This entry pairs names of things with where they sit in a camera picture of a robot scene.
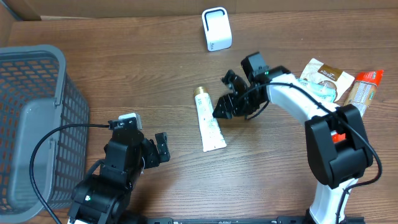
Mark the white Pantene tube gold cap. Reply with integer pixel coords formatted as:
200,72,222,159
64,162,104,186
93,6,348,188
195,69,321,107
193,86,227,152

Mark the teal snack packet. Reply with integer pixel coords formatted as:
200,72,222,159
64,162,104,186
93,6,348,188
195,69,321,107
297,78,336,103

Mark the beige dried fruit pouch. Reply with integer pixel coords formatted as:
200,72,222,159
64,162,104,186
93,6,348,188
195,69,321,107
300,58,354,102

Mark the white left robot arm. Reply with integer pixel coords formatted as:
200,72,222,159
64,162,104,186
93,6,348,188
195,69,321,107
68,117,170,223

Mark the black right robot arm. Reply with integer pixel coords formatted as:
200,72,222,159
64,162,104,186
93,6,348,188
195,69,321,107
213,52,374,223

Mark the white barcode scanner stand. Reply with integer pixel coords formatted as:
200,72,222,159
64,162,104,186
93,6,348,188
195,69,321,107
201,7,233,52

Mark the grey plastic shopping basket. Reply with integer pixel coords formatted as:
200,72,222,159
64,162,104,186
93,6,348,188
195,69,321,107
1,45,90,223

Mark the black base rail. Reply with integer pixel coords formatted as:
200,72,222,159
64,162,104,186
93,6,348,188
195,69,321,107
142,216,366,224

